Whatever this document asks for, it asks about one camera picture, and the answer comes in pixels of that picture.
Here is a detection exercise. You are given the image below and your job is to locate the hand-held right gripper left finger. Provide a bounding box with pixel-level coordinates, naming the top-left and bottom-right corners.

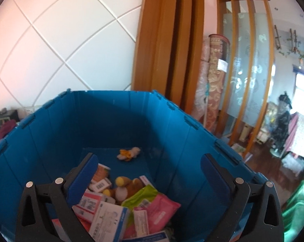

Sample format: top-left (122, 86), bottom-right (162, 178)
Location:
top-left (15, 152), bottom-right (99, 242)

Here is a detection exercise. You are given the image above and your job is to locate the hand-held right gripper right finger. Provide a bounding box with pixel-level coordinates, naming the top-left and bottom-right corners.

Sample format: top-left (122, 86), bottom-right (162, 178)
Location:
top-left (200, 153), bottom-right (285, 242)

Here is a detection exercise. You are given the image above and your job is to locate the blue plastic crate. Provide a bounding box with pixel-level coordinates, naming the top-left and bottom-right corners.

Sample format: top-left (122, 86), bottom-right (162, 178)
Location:
top-left (0, 89), bottom-right (268, 242)

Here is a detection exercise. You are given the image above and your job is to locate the white barcode box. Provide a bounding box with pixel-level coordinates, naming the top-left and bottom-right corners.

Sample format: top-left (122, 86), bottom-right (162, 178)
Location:
top-left (88, 178), bottom-right (111, 192)

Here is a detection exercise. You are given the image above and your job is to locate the orange carton box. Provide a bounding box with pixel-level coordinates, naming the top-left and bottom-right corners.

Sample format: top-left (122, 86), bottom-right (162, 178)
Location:
top-left (93, 164), bottom-right (111, 183)

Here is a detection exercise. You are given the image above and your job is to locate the pink white medicine box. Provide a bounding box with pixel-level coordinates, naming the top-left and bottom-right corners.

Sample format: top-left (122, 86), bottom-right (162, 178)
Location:
top-left (73, 191), bottom-right (103, 223)

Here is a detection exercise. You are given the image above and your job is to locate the white blue medicine box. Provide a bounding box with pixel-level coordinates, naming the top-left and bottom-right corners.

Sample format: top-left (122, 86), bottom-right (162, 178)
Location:
top-left (88, 202), bottom-right (131, 242)

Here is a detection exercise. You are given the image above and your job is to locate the brown monkey plush toy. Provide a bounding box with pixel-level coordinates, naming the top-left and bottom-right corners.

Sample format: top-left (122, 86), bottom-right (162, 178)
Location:
top-left (103, 176), bottom-right (145, 205)

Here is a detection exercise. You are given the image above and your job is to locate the small yellow white plush duck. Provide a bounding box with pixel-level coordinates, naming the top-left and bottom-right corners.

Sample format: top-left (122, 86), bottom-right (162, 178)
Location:
top-left (117, 147), bottom-right (142, 162)

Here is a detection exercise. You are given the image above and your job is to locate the green packet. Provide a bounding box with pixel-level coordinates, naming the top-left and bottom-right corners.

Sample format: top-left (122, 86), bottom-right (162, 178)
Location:
top-left (121, 185), bottom-right (159, 210)

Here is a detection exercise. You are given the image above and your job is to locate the pink packet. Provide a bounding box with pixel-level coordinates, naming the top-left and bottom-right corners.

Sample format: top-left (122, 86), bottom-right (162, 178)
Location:
top-left (122, 193), bottom-right (181, 237)

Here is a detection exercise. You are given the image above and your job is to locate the black clothed mannequin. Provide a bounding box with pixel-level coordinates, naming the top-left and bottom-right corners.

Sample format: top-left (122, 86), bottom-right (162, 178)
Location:
top-left (270, 94), bottom-right (294, 155)

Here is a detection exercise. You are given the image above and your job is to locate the green plastic bin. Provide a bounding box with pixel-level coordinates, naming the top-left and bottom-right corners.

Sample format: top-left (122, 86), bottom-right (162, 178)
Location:
top-left (282, 180), bottom-right (304, 242)

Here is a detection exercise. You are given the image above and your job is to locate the maroon cloth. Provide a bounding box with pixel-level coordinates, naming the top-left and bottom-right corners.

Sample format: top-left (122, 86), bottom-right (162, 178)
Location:
top-left (0, 119), bottom-right (18, 145)

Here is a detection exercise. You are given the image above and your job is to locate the pink rolled fabric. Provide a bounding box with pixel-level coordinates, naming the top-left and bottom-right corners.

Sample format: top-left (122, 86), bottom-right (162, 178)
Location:
top-left (192, 37), bottom-right (211, 121)

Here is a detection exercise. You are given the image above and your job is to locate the patterned rolled carpet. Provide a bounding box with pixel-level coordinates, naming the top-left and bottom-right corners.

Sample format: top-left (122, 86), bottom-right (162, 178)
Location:
top-left (204, 33), bottom-right (230, 133)

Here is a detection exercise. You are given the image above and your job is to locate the wooden frosted glass partition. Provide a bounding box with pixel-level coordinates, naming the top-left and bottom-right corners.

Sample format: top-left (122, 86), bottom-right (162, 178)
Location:
top-left (214, 0), bottom-right (276, 158)

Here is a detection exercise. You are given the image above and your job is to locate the wooden door frame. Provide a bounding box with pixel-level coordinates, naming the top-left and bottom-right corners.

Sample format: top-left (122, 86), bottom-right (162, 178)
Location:
top-left (132, 0), bottom-right (205, 114)

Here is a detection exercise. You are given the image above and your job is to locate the hanging vine wall ornament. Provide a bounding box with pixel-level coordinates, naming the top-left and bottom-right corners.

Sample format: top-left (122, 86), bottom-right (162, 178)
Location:
top-left (274, 25), bottom-right (304, 65)

